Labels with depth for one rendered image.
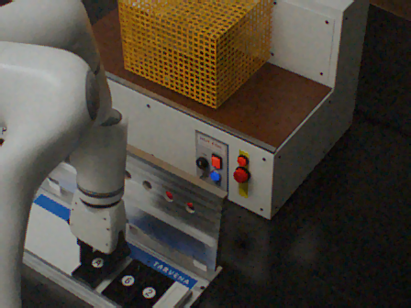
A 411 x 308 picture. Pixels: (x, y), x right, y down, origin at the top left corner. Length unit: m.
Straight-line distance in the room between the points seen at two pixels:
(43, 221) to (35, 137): 0.77
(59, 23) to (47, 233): 0.69
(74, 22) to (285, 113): 0.65
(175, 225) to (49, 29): 0.61
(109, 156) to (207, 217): 0.23
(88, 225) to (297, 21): 0.57
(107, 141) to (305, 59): 0.50
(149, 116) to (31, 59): 0.78
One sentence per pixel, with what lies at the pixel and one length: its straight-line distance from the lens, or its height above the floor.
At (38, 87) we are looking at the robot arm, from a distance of 0.92.
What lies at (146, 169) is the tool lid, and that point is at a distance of 1.52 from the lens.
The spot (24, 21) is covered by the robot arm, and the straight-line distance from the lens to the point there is 1.04.
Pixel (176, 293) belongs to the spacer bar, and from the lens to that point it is 1.52.
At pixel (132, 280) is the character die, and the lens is 1.54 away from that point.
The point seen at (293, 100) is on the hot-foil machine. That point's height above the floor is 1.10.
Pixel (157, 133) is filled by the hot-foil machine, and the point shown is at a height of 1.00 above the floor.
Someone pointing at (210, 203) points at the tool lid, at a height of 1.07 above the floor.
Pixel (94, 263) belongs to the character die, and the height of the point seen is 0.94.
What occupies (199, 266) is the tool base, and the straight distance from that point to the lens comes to 1.56.
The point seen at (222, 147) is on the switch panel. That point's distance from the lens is 1.60.
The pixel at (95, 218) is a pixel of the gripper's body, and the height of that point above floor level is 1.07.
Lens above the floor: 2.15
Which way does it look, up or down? 44 degrees down
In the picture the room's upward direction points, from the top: 1 degrees counter-clockwise
